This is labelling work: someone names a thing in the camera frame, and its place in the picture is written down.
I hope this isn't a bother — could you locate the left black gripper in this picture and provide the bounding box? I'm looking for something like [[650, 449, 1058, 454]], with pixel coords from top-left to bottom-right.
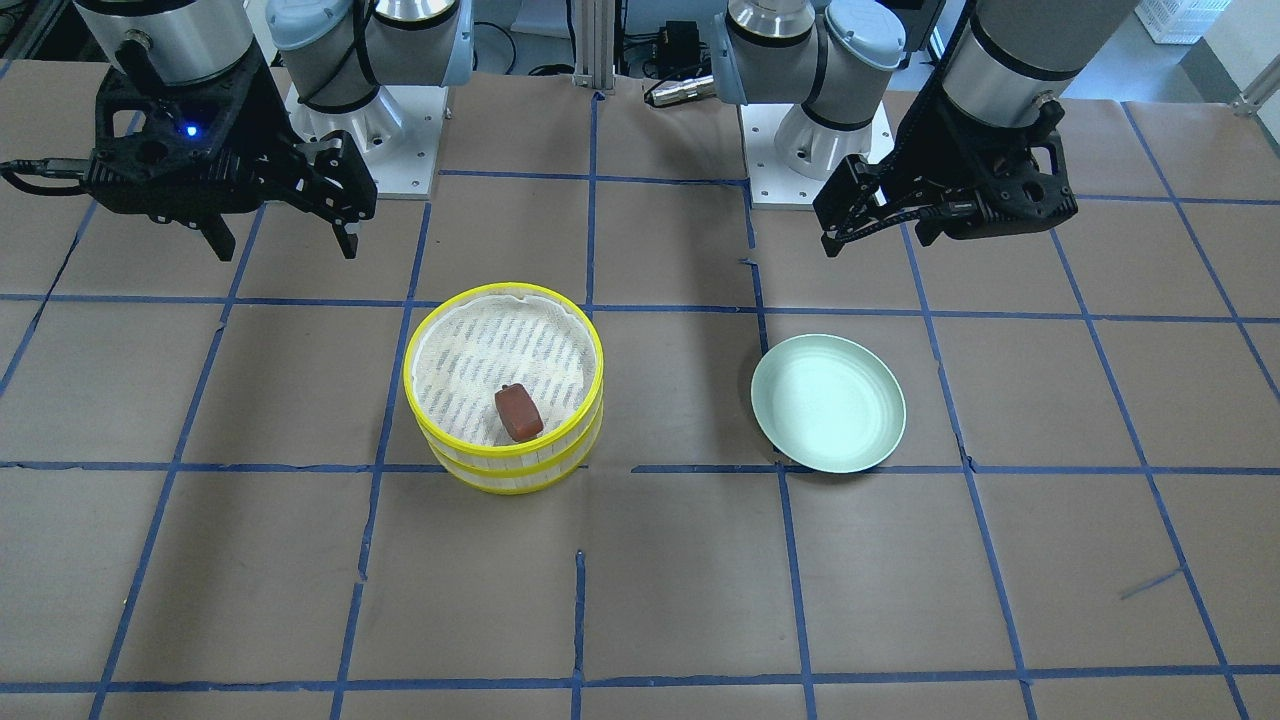
[[813, 95, 1079, 258]]

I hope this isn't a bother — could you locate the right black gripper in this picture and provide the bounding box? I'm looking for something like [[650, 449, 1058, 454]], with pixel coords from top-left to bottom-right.
[[0, 45, 378, 263]]

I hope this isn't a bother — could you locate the yellow steamer layer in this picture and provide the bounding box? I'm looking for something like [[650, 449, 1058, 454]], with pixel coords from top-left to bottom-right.
[[419, 397, 604, 495], [401, 282, 604, 462]]

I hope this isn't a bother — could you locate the brown bun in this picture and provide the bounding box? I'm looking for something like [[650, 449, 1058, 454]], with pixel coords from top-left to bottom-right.
[[494, 383, 545, 445]]

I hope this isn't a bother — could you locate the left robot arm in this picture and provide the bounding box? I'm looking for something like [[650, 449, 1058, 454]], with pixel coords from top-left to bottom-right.
[[710, 1, 1135, 258]]

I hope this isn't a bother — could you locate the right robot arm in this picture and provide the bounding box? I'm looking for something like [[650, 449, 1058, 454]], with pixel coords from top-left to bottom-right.
[[3, 1, 474, 261]]

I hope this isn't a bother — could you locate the light green plate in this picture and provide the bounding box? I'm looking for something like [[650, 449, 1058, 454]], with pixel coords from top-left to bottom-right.
[[750, 334, 908, 474]]

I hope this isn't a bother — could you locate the black power adapter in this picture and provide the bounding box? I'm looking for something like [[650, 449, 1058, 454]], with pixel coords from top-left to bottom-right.
[[654, 20, 701, 72]]

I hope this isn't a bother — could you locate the white plastic crate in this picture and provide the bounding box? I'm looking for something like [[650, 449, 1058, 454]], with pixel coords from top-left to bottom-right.
[[1134, 0, 1231, 46]]

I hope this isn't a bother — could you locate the silver cable connector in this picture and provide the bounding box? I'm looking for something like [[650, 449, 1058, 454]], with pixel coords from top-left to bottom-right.
[[643, 76, 717, 108]]

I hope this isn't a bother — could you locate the aluminium frame post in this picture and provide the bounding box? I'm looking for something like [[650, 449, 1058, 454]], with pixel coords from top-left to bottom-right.
[[570, 1, 620, 95]]

